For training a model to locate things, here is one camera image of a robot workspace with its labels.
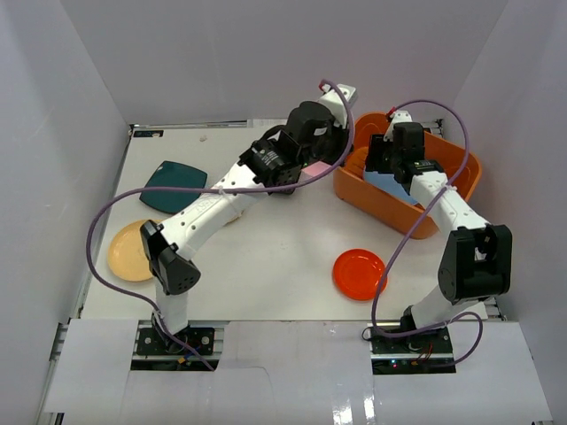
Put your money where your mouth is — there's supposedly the blue round plate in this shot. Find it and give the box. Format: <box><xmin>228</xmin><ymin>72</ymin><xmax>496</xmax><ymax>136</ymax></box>
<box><xmin>362</xmin><ymin>169</ymin><xmax>418</xmax><ymax>205</ymax></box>

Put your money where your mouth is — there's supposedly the pink round plate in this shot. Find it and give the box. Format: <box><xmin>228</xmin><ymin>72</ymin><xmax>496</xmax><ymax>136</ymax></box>
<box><xmin>299</xmin><ymin>161</ymin><xmax>330</xmax><ymax>182</ymax></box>

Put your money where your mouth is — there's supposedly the cream round plate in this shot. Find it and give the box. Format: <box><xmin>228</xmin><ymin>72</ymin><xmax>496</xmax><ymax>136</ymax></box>
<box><xmin>226</xmin><ymin>209</ymin><xmax>245</xmax><ymax>225</ymax></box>

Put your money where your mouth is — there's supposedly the orange round plate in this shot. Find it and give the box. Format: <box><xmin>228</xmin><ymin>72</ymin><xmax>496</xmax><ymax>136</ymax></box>
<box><xmin>331</xmin><ymin>249</ymin><xmax>385</xmax><ymax>301</ymax></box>

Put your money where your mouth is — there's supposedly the teal square plate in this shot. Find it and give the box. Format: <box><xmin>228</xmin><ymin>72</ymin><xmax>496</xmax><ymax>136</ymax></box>
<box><xmin>139</xmin><ymin>161</ymin><xmax>208</xmax><ymax>215</ymax></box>

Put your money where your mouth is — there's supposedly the yellow round plate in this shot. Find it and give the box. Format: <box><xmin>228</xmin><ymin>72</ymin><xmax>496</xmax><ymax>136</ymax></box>
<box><xmin>107</xmin><ymin>220</ymin><xmax>152</xmax><ymax>282</ymax></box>

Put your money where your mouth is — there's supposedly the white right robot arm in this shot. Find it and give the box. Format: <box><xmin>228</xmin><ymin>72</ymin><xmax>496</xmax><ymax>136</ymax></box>
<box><xmin>366</xmin><ymin>121</ymin><xmax>513</xmax><ymax>353</ymax></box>

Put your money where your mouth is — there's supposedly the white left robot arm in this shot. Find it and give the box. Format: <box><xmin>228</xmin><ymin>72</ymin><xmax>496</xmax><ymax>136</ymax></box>
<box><xmin>140</xmin><ymin>97</ymin><xmax>349</xmax><ymax>353</ymax></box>

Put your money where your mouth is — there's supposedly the orange plastic bin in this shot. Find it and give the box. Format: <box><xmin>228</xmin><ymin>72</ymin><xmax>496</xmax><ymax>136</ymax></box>
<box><xmin>333</xmin><ymin>112</ymin><xmax>482</xmax><ymax>239</ymax></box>

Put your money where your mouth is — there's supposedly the black label sticker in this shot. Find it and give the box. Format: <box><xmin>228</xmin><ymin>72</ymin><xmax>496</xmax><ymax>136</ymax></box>
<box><xmin>132</xmin><ymin>129</ymin><xmax>164</xmax><ymax>138</ymax></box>

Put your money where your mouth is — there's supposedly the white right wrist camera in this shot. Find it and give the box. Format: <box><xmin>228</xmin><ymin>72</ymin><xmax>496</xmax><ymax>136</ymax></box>
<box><xmin>384</xmin><ymin>110</ymin><xmax>413</xmax><ymax>142</ymax></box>

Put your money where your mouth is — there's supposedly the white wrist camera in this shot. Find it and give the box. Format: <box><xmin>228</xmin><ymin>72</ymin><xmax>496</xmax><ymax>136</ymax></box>
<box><xmin>384</xmin><ymin>110</ymin><xmax>413</xmax><ymax>142</ymax></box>
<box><xmin>317</xmin><ymin>83</ymin><xmax>358</xmax><ymax>129</ymax></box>

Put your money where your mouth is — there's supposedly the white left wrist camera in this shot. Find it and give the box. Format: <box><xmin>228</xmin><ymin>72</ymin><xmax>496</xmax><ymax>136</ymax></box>
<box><xmin>317</xmin><ymin>83</ymin><xmax>358</xmax><ymax>129</ymax></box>

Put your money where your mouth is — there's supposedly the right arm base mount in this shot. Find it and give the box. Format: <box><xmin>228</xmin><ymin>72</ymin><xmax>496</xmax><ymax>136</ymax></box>
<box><xmin>364</xmin><ymin>328</ymin><xmax>453</xmax><ymax>359</ymax></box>

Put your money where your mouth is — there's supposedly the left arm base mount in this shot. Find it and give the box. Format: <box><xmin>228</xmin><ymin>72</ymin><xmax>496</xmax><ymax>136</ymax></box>
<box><xmin>135</xmin><ymin>325</ymin><xmax>217</xmax><ymax>358</ymax></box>

